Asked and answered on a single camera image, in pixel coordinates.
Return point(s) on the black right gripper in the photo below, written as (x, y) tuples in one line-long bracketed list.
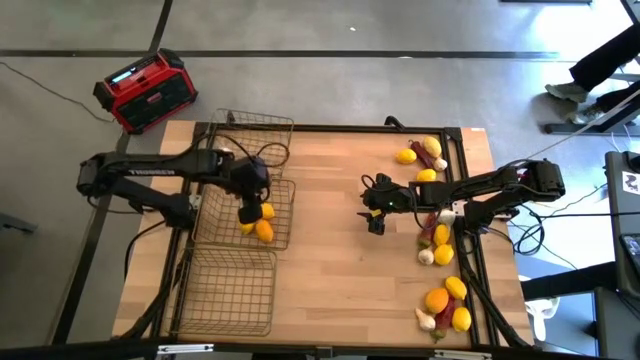
[(395, 197)]

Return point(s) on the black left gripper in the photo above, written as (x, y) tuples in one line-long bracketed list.
[(250, 177)]

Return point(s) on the dark red chili pepper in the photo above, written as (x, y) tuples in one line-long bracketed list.
[(423, 155)]

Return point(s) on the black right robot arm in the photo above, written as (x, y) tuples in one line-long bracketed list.
[(470, 189)]

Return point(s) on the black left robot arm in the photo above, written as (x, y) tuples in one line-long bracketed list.
[(150, 171)]

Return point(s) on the red black jobsite radio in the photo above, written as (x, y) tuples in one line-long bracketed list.
[(150, 95)]

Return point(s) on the white plastic object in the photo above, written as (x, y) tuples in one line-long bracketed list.
[(542, 310)]

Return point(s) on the black desk foot bar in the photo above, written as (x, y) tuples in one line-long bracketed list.
[(575, 129)]

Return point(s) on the person's shoe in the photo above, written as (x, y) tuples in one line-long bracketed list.
[(587, 114), (567, 92)]

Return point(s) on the black side desk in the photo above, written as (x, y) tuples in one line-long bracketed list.
[(620, 225)]

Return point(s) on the person's leg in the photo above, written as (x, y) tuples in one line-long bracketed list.
[(620, 97), (605, 60)]

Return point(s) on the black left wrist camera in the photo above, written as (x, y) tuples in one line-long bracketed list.
[(250, 212)]

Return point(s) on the black metal table frame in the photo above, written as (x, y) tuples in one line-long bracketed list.
[(350, 128)]

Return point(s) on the silver metal bracket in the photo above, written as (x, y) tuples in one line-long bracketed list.
[(462, 355), (185, 349)]

